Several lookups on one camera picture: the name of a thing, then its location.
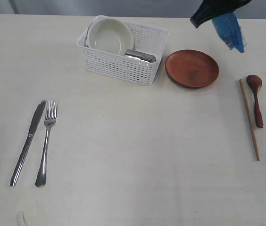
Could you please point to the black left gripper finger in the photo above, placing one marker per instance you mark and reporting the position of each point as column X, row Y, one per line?
column 210, row 9

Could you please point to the blue chips bag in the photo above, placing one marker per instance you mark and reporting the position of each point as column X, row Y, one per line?
column 229, row 31

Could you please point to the brown round plate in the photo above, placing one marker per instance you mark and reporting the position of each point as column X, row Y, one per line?
column 191, row 68

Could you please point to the wooden chopstick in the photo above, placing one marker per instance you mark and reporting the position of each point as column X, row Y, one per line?
column 253, row 135

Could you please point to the dark red wooden spoon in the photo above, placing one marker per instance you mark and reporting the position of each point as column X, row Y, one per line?
column 254, row 82

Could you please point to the grey ceramic bowl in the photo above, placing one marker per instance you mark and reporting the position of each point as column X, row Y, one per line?
column 109, row 35

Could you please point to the silver fork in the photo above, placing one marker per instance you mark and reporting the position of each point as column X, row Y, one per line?
column 49, row 122

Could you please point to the silver table knife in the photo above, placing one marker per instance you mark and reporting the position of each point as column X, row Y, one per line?
column 32, row 130

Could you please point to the white perforated plastic basket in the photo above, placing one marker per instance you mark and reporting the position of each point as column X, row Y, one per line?
column 147, row 39

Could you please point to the metal cup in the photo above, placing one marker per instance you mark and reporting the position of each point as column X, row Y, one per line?
column 130, row 53

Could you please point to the tape piece on table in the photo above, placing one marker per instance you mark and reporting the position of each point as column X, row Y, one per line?
column 20, row 219

